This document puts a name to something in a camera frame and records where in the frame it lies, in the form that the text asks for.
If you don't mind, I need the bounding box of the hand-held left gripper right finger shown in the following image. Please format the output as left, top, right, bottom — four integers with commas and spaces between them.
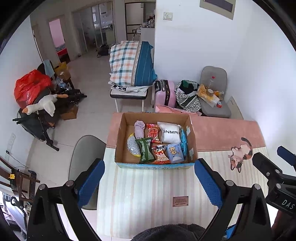
194, 158, 272, 241

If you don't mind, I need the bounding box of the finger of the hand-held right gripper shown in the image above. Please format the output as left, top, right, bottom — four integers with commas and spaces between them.
252, 152, 284, 180
277, 146, 296, 166

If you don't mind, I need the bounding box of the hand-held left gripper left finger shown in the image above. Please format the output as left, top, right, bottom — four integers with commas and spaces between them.
27, 158, 105, 241

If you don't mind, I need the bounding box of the light blue tissue pack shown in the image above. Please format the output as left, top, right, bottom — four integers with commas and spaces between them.
166, 143, 186, 164

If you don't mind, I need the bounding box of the long blue packet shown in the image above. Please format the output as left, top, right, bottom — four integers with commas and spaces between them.
180, 128, 188, 160

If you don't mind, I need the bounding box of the red white cartoon snack packet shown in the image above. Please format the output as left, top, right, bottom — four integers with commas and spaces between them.
151, 144, 171, 165

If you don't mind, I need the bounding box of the sparkly blue yellow pouch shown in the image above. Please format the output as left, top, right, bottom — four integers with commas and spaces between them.
127, 133, 142, 158

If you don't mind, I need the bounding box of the white soft packet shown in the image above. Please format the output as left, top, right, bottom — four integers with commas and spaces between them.
158, 122, 182, 144

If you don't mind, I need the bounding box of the green snack packet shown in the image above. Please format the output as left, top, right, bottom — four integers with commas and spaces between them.
135, 137, 155, 164

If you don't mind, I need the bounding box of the purple sock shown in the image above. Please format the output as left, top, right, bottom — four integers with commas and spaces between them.
134, 120, 146, 140

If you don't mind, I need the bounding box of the red patterned snack packet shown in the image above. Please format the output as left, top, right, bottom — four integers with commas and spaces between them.
146, 123, 161, 142

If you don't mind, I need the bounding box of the grey round-backed chair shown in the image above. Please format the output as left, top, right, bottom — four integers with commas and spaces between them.
69, 135, 107, 211

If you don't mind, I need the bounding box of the striped pink cat print mat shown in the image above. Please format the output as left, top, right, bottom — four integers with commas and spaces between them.
96, 112, 270, 239

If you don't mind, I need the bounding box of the white leaning panel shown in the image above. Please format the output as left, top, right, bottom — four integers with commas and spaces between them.
228, 96, 244, 120

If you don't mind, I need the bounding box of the dark fleece garment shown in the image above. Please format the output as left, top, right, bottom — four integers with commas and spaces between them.
131, 224, 207, 241

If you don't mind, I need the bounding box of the dark wooden chair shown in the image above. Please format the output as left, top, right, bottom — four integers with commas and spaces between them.
0, 156, 40, 205

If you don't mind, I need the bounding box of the small brown cardboard box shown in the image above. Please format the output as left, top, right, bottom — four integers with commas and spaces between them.
60, 103, 79, 121

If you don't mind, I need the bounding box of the black folded stroller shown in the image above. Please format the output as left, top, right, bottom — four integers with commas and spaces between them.
13, 89, 87, 152

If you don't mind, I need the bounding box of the white tissue pack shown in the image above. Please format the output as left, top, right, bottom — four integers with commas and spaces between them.
201, 94, 220, 108

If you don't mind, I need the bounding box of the black white patterned bag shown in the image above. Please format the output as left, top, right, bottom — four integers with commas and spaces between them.
174, 80, 202, 114

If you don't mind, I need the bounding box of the white goose plush toy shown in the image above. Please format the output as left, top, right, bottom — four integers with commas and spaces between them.
25, 94, 69, 117

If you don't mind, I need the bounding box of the yellow snack bag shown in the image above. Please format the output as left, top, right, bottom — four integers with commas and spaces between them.
197, 85, 208, 98

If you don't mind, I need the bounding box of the white metal-legged bench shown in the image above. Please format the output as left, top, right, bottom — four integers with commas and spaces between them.
110, 87, 149, 113

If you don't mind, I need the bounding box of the pink suitcase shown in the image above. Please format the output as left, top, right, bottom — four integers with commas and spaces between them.
154, 79, 176, 108

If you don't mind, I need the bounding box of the grey cushioned chair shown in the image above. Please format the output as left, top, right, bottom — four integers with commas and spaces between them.
199, 66, 232, 119

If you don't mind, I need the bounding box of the folded white cloth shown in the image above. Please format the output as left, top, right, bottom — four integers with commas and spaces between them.
108, 80, 149, 92

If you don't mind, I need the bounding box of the red plastic bag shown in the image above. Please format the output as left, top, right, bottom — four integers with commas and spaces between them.
14, 70, 53, 109

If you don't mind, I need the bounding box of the yellow-lined cardboard box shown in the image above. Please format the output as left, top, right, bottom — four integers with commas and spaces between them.
54, 62, 71, 80

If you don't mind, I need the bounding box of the light blue cloth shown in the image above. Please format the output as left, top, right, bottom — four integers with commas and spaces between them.
43, 60, 55, 76

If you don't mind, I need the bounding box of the plaid blue pillow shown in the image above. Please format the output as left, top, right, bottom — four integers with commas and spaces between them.
109, 41, 158, 87

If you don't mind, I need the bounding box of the black floor bag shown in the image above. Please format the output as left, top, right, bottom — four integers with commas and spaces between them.
96, 44, 110, 57

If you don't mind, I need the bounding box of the white wall power strip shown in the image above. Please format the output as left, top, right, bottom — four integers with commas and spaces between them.
7, 133, 16, 155

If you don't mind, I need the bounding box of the grey wall panel box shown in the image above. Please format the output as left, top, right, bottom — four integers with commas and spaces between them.
199, 0, 236, 20

